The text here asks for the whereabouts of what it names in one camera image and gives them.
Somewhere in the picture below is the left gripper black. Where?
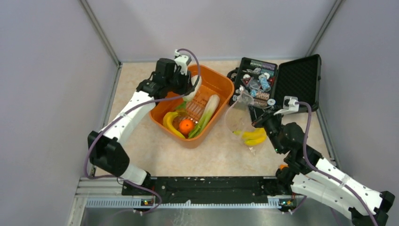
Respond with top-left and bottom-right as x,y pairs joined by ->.
166,67 -> 194,96

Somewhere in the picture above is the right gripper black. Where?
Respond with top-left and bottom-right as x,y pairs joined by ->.
247,104 -> 284,153

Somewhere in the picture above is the yellow banana bunch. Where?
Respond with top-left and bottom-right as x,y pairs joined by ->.
233,128 -> 267,146
162,112 -> 185,139

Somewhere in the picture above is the clear zip top bag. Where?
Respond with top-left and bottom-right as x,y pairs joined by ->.
224,86 -> 265,155

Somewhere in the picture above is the orange plastic basket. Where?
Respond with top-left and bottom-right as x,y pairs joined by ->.
149,65 -> 234,149

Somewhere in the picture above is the green leafy vegetable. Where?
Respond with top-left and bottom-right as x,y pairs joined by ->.
188,94 -> 220,138

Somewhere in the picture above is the orange fruit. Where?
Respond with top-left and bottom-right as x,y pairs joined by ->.
178,119 -> 195,136

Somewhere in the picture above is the white radish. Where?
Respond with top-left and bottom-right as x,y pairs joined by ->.
183,75 -> 202,102

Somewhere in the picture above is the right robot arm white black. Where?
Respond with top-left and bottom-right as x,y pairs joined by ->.
250,112 -> 395,226

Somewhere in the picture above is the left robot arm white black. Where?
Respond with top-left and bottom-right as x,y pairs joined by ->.
88,55 -> 192,195

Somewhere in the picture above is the black poker chip case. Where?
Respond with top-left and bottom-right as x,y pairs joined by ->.
227,54 -> 322,112

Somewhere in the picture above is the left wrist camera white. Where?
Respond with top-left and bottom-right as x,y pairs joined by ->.
174,49 -> 192,75

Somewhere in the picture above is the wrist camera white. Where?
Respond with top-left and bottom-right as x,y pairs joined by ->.
273,96 -> 299,115
174,49 -> 192,75

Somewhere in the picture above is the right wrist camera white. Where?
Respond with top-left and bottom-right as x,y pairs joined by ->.
273,96 -> 299,115

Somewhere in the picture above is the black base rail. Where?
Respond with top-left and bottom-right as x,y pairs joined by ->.
121,176 -> 281,205

